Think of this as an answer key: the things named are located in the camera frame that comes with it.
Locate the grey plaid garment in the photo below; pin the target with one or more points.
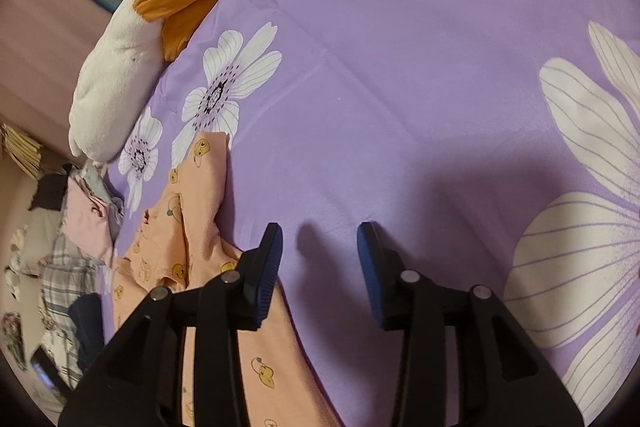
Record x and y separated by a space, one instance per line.
65 267

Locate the white and orange plush duck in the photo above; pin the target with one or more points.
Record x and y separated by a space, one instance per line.
125 57

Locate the peach printed small garment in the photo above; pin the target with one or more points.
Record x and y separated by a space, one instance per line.
200 217

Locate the purple floral bedsheet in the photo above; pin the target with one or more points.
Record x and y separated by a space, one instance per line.
400 82

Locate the yellowish stack of paper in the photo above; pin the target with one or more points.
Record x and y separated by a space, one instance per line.
20 149

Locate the black cloth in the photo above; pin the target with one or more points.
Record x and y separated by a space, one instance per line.
47 192

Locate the light grey garment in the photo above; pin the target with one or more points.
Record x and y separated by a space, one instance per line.
99 182

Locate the navy garment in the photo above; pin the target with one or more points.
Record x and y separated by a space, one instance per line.
87 327

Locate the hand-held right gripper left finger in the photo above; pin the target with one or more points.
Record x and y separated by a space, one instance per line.
267 267

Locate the pink garment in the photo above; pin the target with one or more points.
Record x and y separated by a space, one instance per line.
87 217

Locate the black device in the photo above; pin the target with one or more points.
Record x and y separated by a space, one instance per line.
47 369

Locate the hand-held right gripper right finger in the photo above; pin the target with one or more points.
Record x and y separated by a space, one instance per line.
369 267

